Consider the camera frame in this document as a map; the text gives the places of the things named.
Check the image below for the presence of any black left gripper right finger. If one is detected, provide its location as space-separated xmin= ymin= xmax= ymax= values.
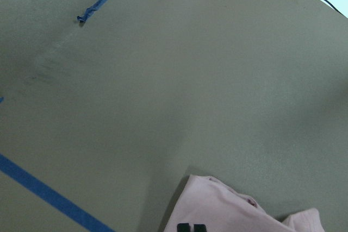
xmin=194 ymin=224 xmax=207 ymax=232

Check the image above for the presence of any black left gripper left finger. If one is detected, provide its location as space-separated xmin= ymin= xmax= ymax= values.
xmin=177 ymin=223 xmax=190 ymax=232

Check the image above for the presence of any pink Snoopy t-shirt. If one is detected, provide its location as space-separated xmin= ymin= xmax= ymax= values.
xmin=164 ymin=175 xmax=324 ymax=231

